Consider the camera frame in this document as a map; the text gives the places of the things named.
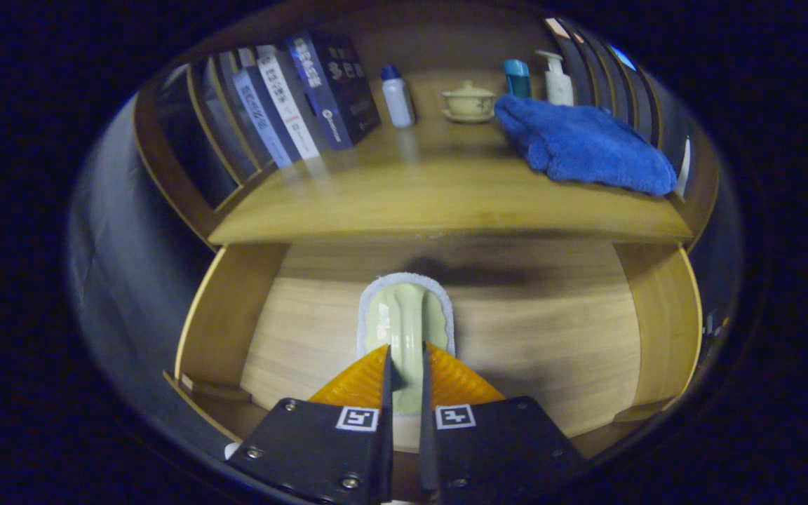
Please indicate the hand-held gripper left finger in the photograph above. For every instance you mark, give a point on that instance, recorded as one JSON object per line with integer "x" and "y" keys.
{"x": 387, "y": 456}

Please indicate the wooden cabinet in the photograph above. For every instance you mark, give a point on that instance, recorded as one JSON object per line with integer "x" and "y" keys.
{"x": 432, "y": 35}

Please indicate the white bottle with blue cap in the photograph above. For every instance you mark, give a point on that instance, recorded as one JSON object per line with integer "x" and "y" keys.
{"x": 398, "y": 102}

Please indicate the white pump bottle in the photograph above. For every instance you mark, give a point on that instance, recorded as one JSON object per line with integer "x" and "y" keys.
{"x": 558, "y": 88}

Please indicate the wooden countertop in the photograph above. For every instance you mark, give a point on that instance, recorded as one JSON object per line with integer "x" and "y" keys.
{"x": 432, "y": 189}

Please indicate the wooden drawer with black knob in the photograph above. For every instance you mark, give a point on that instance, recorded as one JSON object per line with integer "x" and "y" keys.
{"x": 530, "y": 337}

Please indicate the teal bottle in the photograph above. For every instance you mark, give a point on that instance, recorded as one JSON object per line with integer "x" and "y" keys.
{"x": 516, "y": 77}

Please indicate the dark blue book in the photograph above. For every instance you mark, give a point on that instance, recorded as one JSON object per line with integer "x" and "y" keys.
{"x": 337, "y": 84}

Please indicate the light blue book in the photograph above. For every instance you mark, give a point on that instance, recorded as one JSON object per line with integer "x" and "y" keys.
{"x": 262, "y": 116}

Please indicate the pale green scrubbing brush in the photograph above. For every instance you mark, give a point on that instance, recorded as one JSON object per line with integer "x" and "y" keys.
{"x": 407, "y": 315}

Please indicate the white book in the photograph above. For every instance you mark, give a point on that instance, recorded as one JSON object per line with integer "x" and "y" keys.
{"x": 288, "y": 105}

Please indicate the beige lidded teacup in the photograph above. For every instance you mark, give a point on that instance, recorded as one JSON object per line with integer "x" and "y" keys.
{"x": 469, "y": 104}

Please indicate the blue folded towel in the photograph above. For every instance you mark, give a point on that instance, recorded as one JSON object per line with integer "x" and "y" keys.
{"x": 586, "y": 144}

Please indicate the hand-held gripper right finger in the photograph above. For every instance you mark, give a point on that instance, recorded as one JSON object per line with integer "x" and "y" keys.
{"x": 426, "y": 456}

